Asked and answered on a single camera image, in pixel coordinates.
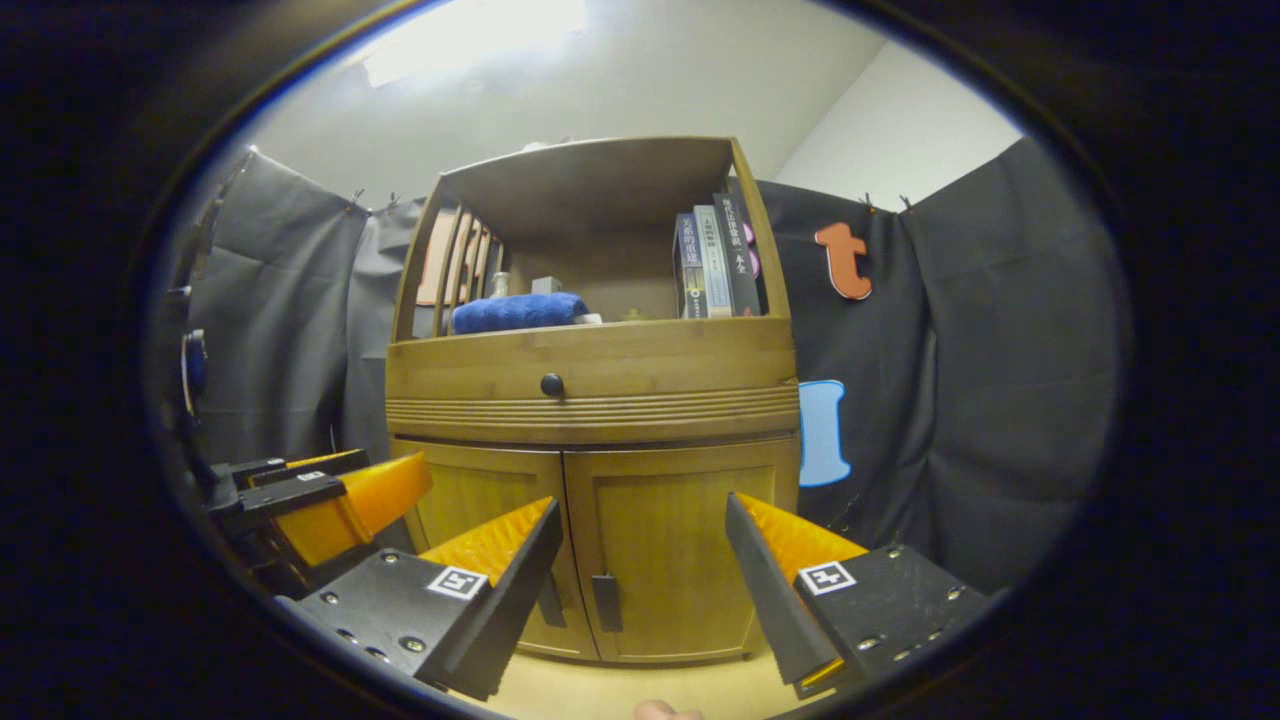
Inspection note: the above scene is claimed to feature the wooden shoe cabinet door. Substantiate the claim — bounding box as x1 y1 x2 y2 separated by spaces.
562 438 801 666
390 438 601 663

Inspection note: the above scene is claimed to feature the dark book with pink dots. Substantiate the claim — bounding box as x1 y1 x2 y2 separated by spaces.
733 177 773 316

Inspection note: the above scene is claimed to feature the black backdrop cloth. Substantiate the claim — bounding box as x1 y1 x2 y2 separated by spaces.
150 135 1131 596

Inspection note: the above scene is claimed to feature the black spine book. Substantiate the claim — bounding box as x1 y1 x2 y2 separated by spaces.
712 192 764 317

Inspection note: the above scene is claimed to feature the white spine book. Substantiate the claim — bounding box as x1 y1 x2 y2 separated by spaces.
693 205 736 318

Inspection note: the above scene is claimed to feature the blue folded towel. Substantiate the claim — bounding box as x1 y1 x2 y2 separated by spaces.
450 292 591 335

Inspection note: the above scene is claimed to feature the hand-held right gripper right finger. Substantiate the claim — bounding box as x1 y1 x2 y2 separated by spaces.
725 492 991 699

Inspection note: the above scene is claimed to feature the wooden cabinet drawer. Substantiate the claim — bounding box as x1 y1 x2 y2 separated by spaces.
386 318 801 446

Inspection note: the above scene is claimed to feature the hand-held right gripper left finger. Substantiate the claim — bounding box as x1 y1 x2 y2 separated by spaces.
275 497 564 701

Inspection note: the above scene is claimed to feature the wooden double-door shoe cabinet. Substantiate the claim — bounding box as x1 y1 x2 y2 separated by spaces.
385 135 801 666

